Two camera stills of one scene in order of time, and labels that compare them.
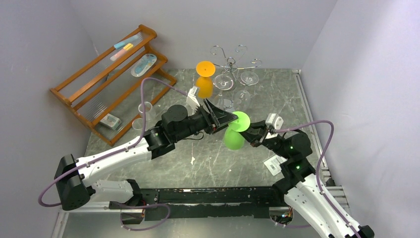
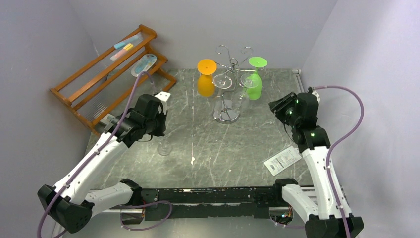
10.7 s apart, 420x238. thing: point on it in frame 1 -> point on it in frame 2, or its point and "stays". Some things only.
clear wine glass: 223,82 stays
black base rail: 253,203 stays
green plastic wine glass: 234,139 -> 253,90
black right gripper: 259,135 -> 280,107
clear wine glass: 242,99 stays
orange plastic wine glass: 205,69 stays
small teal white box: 111,121 stays
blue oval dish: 143,64 stays
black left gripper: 220,119 -> 160,132
